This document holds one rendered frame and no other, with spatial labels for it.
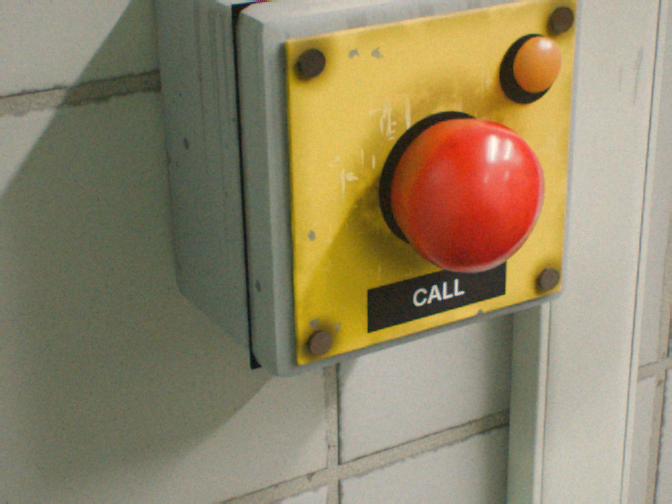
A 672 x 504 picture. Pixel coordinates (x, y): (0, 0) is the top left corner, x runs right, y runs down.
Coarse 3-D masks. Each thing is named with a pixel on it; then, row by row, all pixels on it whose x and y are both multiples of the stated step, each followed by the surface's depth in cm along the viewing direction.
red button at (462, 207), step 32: (448, 128) 33; (480, 128) 33; (416, 160) 33; (448, 160) 33; (480, 160) 33; (512, 160) 33; (416, 192) 33; (448, 192) 33; (480, 192) 33; (512, 192) 33; (544, 192) 34; (416, 224) 33; (448, 224) 33; (480, 224) 33; (512, 224) 34; (448, 256) 33; (480, 256) 34; (512, 256) 35
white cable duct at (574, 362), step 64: (640, 0) 44; (640, 64) 45; (576, 128) 45; (640, 128) 46; (576, 192) 46; (640, 192) 47; (576, 256) 47; (640, 256) 48; (576, 320) 48; (640, 320) 50; (512, 384) 49; (576, 384) 49; (512, 448) 50; (576, 448) 50
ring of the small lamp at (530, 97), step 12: (528, 36) 35; (540, 36) 35; (516, 48) 35; (504, 60) 35; (504, 72) 35; (504, 84) 35; (516, 84) 35; (552, 84) 36; (516, 96) 35; (528, 96) 36; (540, 96) 36
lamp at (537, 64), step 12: (528, 48) 35; (540, 48) 35; (552, 48) 35; (516, 60) 35; (528, 60) 35; (540, 60) 35; (552, 60) 35; (516, 72) 35; (528, 72) 35; (540, 72) 35; (552, 72) 35; (528, 84) 35; (540, 84) 35
